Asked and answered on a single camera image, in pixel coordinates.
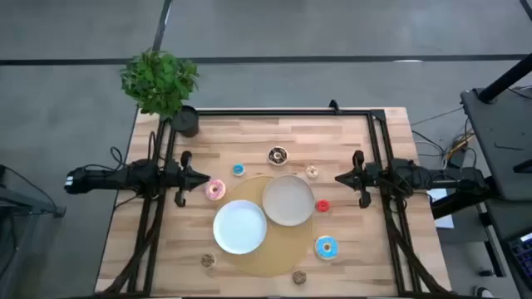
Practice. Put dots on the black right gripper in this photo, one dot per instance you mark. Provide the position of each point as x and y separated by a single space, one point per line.
362 178

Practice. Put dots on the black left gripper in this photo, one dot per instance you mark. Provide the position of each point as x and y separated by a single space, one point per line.
183 178

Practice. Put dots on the large pink frosted donut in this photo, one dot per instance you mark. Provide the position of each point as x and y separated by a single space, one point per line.
210 190

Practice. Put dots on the small red frosted donut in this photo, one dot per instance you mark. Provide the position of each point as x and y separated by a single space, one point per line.
319 206

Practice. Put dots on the large blue frosted donut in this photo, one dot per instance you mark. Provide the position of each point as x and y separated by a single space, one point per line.
320 248

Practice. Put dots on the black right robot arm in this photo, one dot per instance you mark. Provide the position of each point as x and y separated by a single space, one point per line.
449 178

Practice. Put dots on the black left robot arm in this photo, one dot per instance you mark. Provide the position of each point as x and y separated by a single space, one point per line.
108 178

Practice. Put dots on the small blue frosted donut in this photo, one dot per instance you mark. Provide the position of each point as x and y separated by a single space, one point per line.
234 170

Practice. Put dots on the small cream frosted donut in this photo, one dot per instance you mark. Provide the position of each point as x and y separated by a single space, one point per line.
308 172

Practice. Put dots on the black plant pot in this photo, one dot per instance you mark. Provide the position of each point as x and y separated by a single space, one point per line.
185 122

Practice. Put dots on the beige plate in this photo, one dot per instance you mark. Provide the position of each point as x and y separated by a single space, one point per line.
288 200

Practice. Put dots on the white plate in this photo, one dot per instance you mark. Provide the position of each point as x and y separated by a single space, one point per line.
239 227

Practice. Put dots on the black clamp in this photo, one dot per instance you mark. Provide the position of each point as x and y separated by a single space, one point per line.
333 106

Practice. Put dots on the small brown donut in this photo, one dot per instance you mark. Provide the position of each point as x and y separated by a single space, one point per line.
204 260
295 277

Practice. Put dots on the round woven straw placemat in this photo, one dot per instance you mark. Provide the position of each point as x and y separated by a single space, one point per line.
282 253

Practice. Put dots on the white paper sheet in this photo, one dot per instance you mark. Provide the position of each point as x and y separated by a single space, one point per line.
442 216

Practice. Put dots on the green leafy plant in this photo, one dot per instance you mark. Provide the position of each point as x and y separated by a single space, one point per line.
158 83

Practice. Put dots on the black power adapter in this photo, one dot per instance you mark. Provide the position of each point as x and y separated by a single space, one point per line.
458 158

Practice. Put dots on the grey side table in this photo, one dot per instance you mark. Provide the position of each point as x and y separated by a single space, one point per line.
498 137

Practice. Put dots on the dark desk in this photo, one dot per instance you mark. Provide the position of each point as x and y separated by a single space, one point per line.
507 224

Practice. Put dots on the grey cart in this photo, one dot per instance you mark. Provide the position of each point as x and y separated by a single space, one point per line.
29 203

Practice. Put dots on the black pole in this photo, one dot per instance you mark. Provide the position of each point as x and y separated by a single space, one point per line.
505 79

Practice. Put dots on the black keyboard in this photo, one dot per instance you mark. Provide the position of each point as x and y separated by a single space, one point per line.
523 257

